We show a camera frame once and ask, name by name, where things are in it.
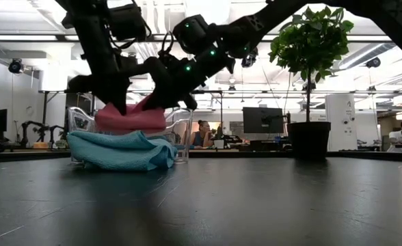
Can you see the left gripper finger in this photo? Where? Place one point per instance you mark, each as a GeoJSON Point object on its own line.
{"type": "Point", "coordinates": [121, 106]}

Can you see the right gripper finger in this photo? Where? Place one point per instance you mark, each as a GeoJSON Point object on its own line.
{"type": "Point", "coordinates": [190, 102]}
{"type": "Point", "coordinates": [154, 104]}

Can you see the pink microfiber towel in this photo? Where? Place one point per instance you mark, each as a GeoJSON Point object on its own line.
{"type": "Point", "coordinates": [132, 119]}

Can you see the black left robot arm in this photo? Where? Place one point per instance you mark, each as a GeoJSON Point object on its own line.
{"type": "Point", "coordinates": [95, 41]}

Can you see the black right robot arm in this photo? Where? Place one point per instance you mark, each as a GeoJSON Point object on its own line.
{"type": "Point", "coordinates": [392, 20]}

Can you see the black background robot arm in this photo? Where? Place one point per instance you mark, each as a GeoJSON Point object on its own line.
{"type": "Point", "coordinates": [33, 123]}

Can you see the light blue microfiber towel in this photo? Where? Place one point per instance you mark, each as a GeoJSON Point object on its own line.
{"type": "Point", "coordinates": [119, 152]}

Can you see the clear plastic bin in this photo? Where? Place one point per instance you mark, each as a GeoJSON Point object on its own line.
{"type": "Point", "coordinates": [182, 136]}

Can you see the black-legged background table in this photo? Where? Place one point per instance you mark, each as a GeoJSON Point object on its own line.
{"type": "Point", "coordinates": [44, 116]}

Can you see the black hanging spotlight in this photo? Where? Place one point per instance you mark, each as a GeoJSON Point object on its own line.
{"type": "Point", "coordinates": [247, 62]}
{"type": "Point", "coordinates": [15, 66]}
{"type": "Point", "coordinates": [373, 63]}

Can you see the black desk monitor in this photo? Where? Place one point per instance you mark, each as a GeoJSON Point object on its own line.
{"type": "Point", "coordinates": [262, 119]}

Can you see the black plant pot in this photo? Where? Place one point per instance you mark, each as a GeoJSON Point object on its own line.
{"type": "Point", "coordinates": [308, 140]}

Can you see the green leafy plant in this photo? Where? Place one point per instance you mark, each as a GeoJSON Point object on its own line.
{"type": "Point", "coordinates": [310, 41]}

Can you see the white pillar with signs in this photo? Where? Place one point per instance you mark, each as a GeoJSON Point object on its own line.
{"type": "Point", "coordinates": [341, 119]}

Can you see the black metal frame stand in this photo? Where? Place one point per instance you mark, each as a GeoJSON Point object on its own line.
{"type": "Point", "coordinates": [218, 102]}

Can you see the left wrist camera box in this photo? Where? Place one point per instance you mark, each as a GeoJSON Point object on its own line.
{"type": "Point", "coordinates": [127, 22]}

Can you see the black metal table frame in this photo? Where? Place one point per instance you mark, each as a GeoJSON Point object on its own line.
{"type": "Point", "coordinates": [23, 155]}

